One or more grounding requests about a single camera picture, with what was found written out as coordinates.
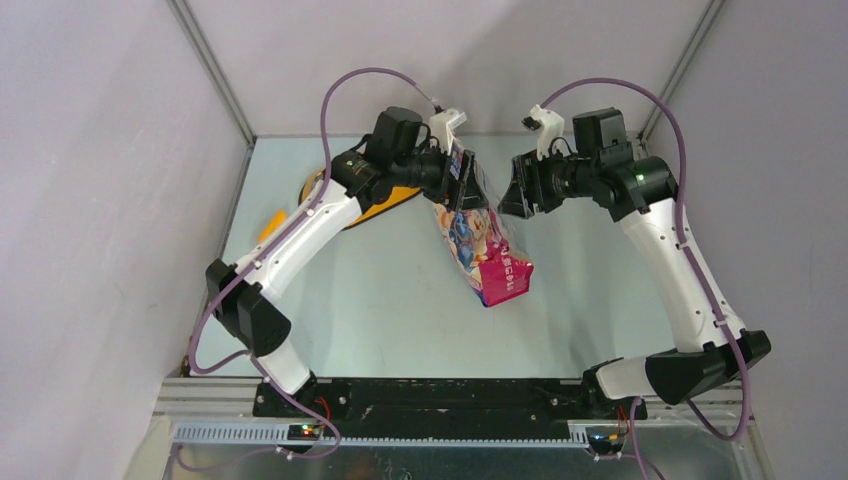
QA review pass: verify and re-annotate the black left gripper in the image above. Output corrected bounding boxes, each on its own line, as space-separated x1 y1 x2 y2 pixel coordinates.
391 138 488 212

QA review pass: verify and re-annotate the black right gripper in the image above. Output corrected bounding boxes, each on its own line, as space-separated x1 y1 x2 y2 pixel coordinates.
498 143 599 218

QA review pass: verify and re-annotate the colourful cat food bag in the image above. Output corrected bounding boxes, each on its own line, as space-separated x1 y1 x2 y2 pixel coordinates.
433 140 534 307

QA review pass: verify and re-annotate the yellow double pet bowl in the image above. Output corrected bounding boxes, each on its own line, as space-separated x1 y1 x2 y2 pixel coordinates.
298 169 421 230

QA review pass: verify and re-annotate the yellow plastic food scoop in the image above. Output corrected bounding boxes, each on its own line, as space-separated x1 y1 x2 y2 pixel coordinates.
258 209 287 243

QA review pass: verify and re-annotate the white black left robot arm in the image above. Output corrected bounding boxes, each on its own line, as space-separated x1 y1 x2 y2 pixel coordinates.
206 107 484 417

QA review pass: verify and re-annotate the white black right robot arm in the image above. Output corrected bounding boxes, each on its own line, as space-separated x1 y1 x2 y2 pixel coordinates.
498 106 772 418

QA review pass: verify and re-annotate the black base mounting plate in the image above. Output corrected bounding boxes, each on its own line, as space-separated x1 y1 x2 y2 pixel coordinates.
295 377 632 437

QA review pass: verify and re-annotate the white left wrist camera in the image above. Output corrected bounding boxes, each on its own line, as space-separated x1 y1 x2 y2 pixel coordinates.
428 108 467 154

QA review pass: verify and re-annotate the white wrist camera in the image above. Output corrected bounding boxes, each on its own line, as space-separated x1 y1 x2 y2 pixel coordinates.
428 108 467 154
521 104 565 160

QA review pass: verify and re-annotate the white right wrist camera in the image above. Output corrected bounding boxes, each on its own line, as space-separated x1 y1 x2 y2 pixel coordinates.
521 104 565 160

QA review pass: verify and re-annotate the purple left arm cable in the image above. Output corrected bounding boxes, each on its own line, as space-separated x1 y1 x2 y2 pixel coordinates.
173 66 444 473

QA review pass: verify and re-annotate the aluminium right corner post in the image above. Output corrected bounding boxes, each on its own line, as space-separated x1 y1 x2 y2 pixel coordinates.
637 0 730 145

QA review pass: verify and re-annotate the aluminium corner post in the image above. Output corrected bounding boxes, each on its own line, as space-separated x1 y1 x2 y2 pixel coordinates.
637 0 730 145
166 0 257 148

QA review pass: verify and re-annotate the aluminium left corner post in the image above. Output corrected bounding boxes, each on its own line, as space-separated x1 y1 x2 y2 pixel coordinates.
166 0 257 148

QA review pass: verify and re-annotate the aluminium front frame rail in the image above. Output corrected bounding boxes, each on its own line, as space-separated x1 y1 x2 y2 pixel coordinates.
152 378 773 479

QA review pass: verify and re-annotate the grey slotted cable duct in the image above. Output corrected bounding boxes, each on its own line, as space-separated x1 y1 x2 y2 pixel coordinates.
173 421 590 448

